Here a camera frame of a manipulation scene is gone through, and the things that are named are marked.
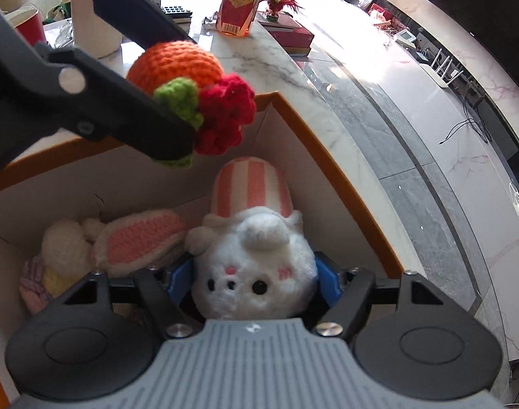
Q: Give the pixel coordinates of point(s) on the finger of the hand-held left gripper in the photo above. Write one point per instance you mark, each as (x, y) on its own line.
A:
(114, 106)
(131, 8)

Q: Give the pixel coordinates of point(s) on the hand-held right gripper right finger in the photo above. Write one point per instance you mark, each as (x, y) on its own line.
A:
(327, 281)

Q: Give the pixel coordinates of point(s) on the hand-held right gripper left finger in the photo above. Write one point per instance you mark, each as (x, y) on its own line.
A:
(180, 281)

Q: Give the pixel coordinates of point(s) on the white crochet bunny pink ears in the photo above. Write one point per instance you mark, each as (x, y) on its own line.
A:
(127, 243)

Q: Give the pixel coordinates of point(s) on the white plush bunny striped hat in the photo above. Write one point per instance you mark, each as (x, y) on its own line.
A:
(251, 260)

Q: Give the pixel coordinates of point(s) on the orange crochet toy with flower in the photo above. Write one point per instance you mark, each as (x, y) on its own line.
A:
(178, 68)

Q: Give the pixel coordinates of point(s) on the orange cardboard box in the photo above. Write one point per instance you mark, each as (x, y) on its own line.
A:
(310, 187)

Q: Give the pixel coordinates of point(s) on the white paper cup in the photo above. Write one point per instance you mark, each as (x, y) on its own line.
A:
(95, 25)

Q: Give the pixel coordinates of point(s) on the black remote control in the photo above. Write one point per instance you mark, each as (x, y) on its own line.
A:
(177, 11)

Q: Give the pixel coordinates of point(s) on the crumpled silver foil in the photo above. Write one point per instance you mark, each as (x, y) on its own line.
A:
(62, 36)

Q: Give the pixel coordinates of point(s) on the red cup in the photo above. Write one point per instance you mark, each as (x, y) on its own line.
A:
(31, 27)

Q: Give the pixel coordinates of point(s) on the small red potted plant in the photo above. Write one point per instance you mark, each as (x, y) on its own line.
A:
(280, 5)

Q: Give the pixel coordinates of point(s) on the red book stack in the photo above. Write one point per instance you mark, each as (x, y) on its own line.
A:
(291, 36)

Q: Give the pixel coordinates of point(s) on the white marble tv console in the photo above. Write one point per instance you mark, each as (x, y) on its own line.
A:
(412, 106)

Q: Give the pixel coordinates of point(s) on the white router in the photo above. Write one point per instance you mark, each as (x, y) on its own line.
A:
(442, 70)

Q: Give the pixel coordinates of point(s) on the small white display device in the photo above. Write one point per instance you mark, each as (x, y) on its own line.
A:
(406, 37)

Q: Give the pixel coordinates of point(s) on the black television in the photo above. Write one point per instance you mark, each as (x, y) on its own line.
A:
(476, 0)

